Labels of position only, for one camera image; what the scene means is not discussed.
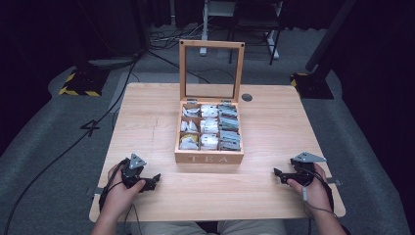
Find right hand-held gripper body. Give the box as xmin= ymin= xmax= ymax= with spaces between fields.
xmin=289 ymin=151 xmax=328 ymax=186

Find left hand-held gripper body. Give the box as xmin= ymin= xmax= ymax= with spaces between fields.
xmin=120 ymin=153 xmax=148 ymax=190

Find person's left hand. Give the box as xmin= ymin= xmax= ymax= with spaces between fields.
xmin=98 ymin=163 xmax=147 ymax=226

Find person's right hand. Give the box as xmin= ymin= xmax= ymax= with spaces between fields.
xmin=286 ymin=163 xmax=335 ymax=220

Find person's beige shorts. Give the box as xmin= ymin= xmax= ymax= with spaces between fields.
xmin=129 ymin=218 xmax=289 ymax=235

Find wooden tea box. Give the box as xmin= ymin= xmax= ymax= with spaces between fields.
xmin=173 ymin=39 xmax=246 ymax=165

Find pile of clear tea sachets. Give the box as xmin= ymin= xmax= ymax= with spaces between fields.
xmin=180 ymin=106 xmax=201 ymax=151

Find row of grey tea packets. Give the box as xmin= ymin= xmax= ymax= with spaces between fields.
xmin=217 ymin=104 xmax=242 ymax=152

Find row of white tea packets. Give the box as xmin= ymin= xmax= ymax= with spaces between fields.
xmin=199 ymin=104 xmax=220 ymax=152

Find slanted black stand striped base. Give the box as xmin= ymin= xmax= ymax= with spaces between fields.
xmin=289 ymin=0 xmax=358 ymax=101

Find black stand with striped base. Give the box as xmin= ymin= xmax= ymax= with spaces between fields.
xmin=58 ymin=0 xmax=112 ymax=98

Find white metal stand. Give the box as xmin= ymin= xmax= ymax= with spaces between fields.
xmin=198 ymin=0 xmax=281 ymax=61

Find right hand-held gripper black cable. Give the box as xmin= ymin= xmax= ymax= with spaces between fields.
xmin=298 ymin=165 xmax=338 ymax=235

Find hand-held gripper black cable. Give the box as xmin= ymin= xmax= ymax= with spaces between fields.
xmin=298 ymin=165 xmax=338 ymax=235
xmin=98 ymin=158 xmax=143 ymax=235

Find left hand-held gripper black cable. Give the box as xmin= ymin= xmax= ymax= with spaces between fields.
xmin=98 ymin=158 xmax=143 ymax=235

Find long black floor cable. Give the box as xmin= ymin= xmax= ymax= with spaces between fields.
xmin=2 ymin=52 xmax=142 ymax=235

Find tangle of floor cables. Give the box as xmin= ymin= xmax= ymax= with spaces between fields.
xmin=146 ymin=23 xmax=211 ymax=85

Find black metal frame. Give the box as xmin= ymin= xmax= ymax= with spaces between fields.
xmin=227 ymin=0 xmax=284 ymax=66

